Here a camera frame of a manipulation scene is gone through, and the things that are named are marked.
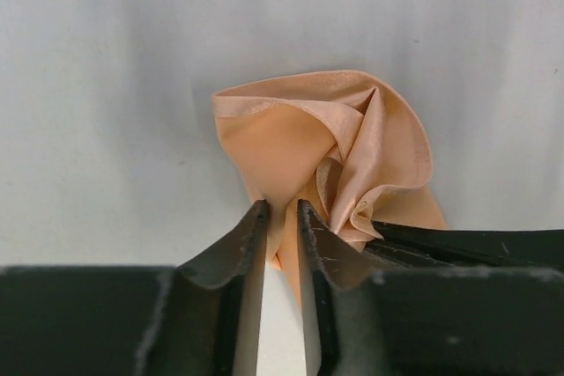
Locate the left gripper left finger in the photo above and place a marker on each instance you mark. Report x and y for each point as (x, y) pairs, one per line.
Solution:
(199, 318)

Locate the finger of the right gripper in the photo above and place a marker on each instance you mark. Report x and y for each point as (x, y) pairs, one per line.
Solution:
(421, 247)

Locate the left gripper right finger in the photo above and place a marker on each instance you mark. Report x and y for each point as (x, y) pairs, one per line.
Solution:
(370, 315)

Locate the peach satin napkin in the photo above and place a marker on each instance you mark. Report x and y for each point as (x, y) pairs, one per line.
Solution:
(342, 140)

